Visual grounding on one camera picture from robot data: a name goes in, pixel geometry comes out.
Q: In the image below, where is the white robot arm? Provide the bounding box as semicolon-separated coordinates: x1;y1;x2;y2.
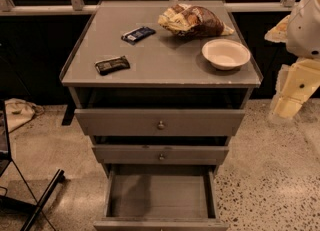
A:
264;0;320;118

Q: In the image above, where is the blue snack bar wrapper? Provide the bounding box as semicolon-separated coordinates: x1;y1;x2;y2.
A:
121;26;156;45

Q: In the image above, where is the brown chip bag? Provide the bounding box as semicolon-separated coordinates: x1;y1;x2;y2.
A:
158;3;234;37

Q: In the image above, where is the top grey drawer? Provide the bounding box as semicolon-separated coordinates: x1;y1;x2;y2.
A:
75;109;244;136

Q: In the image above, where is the middle grey drawer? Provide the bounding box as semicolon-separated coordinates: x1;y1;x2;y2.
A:
92;145;229;165

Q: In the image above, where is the grey drawer cabinet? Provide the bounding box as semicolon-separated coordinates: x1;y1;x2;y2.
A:
59;0;264;231

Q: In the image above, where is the black folding stand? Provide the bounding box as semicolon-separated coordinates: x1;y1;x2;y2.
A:
0;99;66;231

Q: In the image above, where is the white paper bowl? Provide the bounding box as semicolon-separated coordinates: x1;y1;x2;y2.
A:
202;39;251;70

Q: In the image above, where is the bottom grey open drawer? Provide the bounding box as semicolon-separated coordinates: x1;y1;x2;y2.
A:
94;166;228;231

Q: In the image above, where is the beige cloth bag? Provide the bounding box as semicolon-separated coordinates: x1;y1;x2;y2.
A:
5;98;44;132

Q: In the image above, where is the dark green snack bar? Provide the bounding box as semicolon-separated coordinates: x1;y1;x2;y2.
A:
95;56;130;76

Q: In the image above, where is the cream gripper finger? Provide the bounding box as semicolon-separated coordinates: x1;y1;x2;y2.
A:
270;95;302;118

